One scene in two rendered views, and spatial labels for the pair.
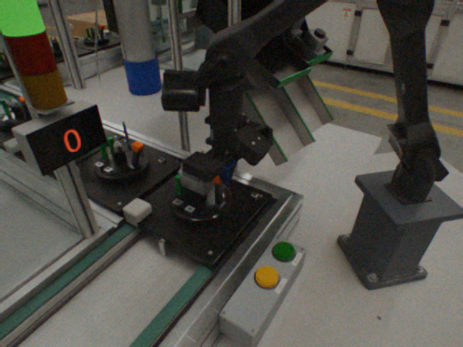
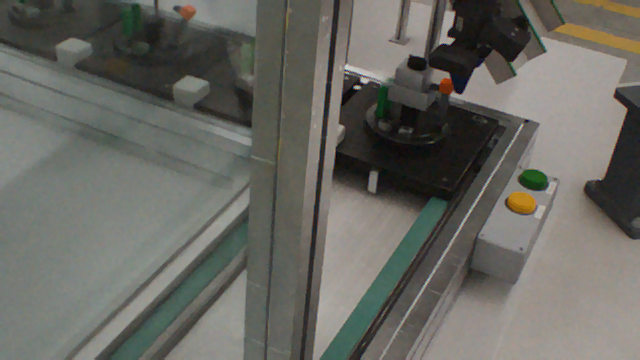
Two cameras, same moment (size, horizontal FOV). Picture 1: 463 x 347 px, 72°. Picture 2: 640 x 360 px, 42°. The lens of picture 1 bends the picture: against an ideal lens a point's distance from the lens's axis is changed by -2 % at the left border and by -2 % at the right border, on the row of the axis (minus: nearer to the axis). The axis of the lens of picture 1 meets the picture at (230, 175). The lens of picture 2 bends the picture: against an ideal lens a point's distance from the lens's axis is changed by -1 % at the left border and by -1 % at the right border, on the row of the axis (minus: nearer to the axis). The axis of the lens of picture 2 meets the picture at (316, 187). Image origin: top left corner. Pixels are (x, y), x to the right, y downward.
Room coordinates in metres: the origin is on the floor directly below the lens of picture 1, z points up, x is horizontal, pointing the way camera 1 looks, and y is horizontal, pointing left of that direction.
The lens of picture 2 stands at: (-0.58, 0.39, 1.67)
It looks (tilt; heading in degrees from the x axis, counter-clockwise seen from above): 36 degrees down; 350
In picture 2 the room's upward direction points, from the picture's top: 5 degrees clockwise
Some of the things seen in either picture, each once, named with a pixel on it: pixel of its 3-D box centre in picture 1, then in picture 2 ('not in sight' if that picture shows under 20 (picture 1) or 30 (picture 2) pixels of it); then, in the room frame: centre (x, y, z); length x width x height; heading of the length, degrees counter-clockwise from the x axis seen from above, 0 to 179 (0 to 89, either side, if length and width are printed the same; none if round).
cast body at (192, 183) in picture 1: (193, 170); (408, 78); (0.55, 0.08, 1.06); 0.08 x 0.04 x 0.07; 57
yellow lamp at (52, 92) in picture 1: (44, 87); not in sight; (0.45, 0.27, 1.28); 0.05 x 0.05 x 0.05
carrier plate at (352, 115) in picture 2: (200, 206); (406, 134); (0.54, 0.07, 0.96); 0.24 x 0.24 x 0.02; 57
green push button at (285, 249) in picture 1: (284, 252); (533, 181); (0.41, -0.10, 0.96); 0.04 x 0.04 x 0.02
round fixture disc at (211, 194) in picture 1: (200, 201); (408, 124); (0.54, 0.07, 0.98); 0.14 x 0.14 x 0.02
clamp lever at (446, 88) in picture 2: (215, 187); (439, 101); (0.52, 0.03, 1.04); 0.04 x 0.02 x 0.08; 57
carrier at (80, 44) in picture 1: (95, 34); not in sight; (1.92, 0.76, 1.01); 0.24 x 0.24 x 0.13; 57
